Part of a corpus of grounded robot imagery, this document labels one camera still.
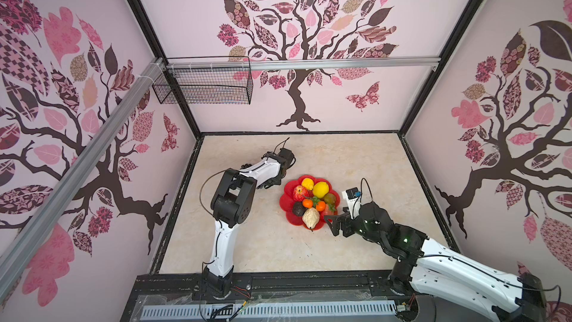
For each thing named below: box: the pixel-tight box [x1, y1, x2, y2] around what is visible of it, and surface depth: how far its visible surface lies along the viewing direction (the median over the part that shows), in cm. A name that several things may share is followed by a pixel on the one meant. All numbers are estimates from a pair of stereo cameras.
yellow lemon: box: [312, 181, 330, 200], surface depth 94 cm
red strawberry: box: [323, 202, 338, 216], surface depth 87 cm
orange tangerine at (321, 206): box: [315, 200, 326, 212], surface depth 87 cm
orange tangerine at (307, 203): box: [302, 198, 313, 209], surface depth 87 cm
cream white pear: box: [302, 207, 321, 229], surface depth 85 cm
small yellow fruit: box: [301, 177, 315, 191], surface depth 96 cm
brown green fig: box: [323, 193, 337, 205], surface depth 89 cm
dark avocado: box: [291, 201, 307, 217], surface depth 87 cm
